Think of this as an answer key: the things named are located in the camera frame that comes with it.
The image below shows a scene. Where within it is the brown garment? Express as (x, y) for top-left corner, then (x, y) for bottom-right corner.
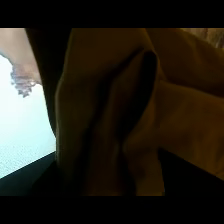
(24, 28), (224, 196)

